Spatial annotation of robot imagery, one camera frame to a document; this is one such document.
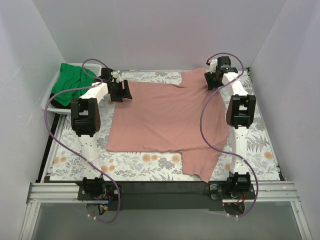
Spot aluminium frame rail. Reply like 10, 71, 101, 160
26, 181, 312, 240

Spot pink t-shirt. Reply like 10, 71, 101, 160
106, 68, 230, 182

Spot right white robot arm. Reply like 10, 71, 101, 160
204, 53, 257, 199

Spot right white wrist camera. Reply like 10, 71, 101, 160
206, 58, 218, 73

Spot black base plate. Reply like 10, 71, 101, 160
77, 180, 257, 211

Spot white plastic basket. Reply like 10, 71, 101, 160
41, 63, 102, 115

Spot black garment in basket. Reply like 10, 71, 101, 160
51, 93, 73, 110

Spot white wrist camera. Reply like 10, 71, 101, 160
110, 70, 123, 83
206, 58, 218, 73

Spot green t-shirt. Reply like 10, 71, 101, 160
50, 63, 94, 99

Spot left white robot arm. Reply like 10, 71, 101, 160
70, 67, 132, 200

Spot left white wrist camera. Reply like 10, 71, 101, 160
110, 70, 123, 83

